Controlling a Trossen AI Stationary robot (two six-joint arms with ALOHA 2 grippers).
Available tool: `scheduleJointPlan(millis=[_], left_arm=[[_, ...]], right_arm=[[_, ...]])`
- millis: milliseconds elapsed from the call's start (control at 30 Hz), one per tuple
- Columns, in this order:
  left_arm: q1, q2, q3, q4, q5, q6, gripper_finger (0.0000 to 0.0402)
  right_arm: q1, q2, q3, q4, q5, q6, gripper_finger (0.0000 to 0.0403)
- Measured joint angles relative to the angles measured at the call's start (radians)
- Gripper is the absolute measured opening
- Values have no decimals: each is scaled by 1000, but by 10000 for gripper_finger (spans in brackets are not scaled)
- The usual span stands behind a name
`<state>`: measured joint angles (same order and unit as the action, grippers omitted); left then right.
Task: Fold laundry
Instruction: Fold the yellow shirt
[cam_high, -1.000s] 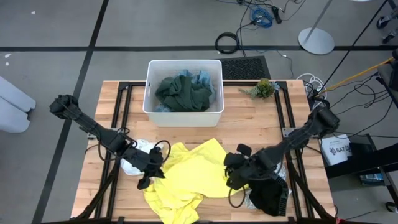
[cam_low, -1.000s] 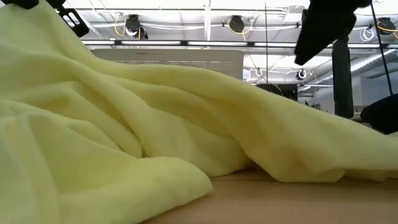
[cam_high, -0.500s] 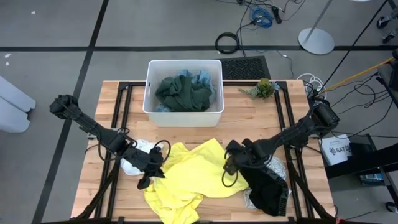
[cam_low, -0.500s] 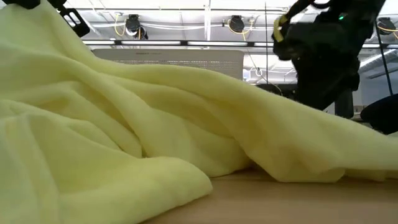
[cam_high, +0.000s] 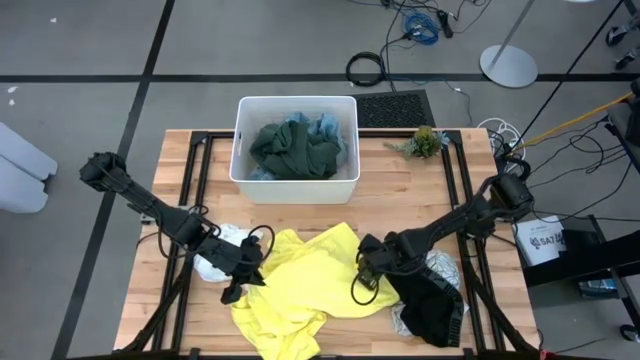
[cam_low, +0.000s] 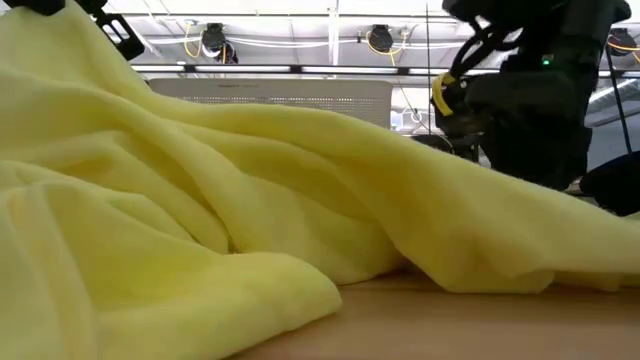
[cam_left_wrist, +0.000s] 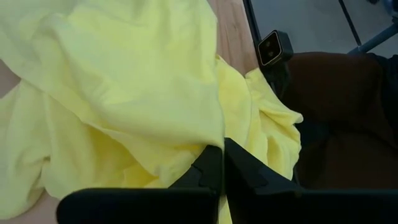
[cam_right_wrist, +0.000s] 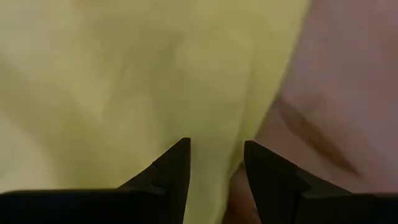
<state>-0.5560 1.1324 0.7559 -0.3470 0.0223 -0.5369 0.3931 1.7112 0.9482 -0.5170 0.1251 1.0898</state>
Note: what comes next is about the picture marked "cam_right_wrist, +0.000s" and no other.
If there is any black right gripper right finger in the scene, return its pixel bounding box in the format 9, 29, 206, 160
244, 139, 354, 224

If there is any yellow cloth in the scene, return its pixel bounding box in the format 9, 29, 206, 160
0, 0, 312, 224

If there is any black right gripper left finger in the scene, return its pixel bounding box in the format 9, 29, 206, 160
118, 137, 192, 224

